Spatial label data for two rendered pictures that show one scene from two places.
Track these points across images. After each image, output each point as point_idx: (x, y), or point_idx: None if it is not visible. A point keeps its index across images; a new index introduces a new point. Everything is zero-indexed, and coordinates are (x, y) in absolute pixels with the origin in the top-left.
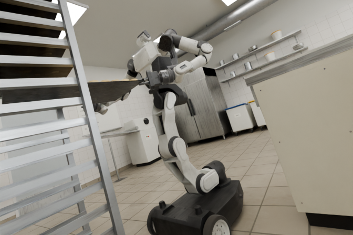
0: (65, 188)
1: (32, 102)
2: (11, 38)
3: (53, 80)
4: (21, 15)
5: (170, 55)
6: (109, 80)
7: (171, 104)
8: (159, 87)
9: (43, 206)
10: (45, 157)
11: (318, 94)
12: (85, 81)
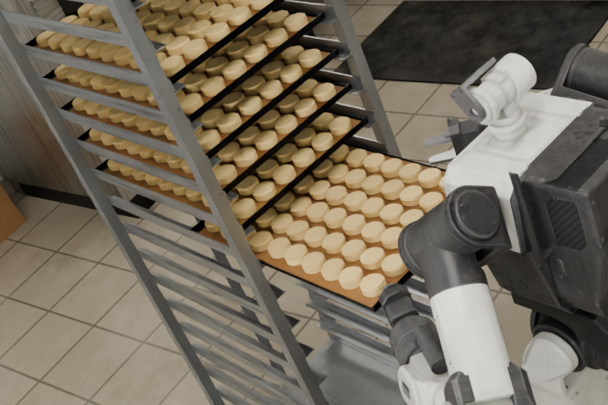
0: (421, 287)
1: (218, 267)
2: (167, 177)
3: (226, 249)
4: (158, 143)
5: (556, 235)
6: (312, 268)
7: (542, 372)
8: (514, 300)
9: (267, 370)
10: (252, 331)
11: None
12: (251, 277)
